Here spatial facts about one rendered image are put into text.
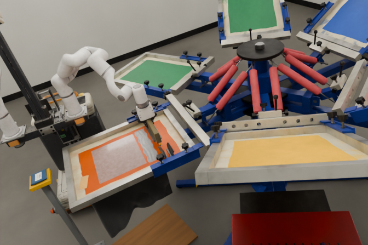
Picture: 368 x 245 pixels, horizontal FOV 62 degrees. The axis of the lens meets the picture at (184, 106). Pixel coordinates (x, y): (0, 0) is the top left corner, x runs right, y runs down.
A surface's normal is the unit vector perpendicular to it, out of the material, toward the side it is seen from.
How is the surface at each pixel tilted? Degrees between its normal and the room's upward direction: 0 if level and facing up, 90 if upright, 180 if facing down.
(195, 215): 0
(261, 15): 32
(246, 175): 58
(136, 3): 90
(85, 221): 0
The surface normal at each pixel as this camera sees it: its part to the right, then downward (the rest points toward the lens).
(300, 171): -0.20, 0.06
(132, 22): 0.39, 0.45
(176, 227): -0.20, -0.81
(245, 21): -0.22, -0.38
